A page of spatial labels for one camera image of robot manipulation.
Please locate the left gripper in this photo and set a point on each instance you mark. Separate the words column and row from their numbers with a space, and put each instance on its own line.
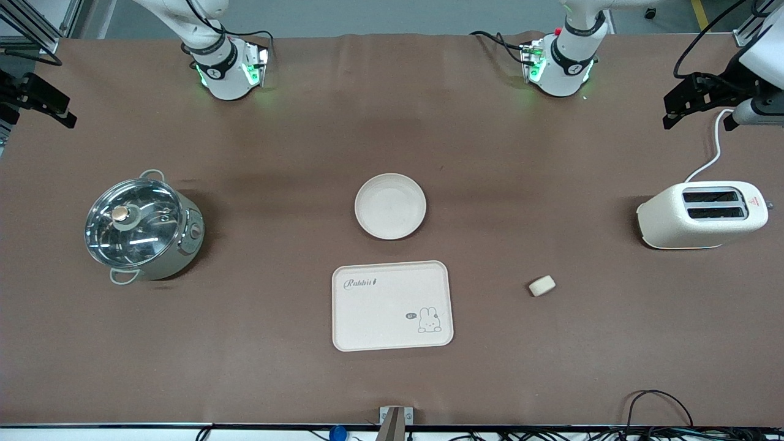
column 724, row 84

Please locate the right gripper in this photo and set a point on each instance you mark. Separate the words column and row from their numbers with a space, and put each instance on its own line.
column 18, row 92

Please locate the small white bun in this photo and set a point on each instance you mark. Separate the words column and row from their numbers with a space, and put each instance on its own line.
column 542, row 286

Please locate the round cream plate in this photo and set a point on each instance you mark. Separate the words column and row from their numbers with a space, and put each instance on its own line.
column 390, row 206

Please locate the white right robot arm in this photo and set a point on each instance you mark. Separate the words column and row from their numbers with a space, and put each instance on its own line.
column 223, row 73

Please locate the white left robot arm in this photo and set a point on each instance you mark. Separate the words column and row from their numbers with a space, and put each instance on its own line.
column 566, row 61

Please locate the cream rabbit print tray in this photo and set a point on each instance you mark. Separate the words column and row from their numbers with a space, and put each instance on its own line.
column 380, row 312

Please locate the black caster wheel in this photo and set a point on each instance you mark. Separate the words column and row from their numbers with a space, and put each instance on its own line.
column 650, row 13

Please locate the cream two-slot toaster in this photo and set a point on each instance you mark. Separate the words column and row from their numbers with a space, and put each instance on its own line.
column 667, row 223

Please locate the glass pot lid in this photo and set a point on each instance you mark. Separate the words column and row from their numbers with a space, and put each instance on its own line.
column 141, row 236

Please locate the pale green electric pot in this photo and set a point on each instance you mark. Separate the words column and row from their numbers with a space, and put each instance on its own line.
column 184, row 245

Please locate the brown table cover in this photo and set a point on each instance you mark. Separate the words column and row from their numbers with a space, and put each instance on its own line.
column 245, row 367

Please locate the small blue round object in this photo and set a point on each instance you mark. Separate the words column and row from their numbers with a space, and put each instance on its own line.
column 338, row 433

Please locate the aluminium frame profile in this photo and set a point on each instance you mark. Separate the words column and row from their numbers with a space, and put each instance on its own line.
column 744, row 38
column 43, row 41

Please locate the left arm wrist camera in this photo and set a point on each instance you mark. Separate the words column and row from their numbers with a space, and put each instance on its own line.
column 759, row 113

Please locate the grey metal camera bracket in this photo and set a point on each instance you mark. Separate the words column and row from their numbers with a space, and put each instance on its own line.
column 395, row 422

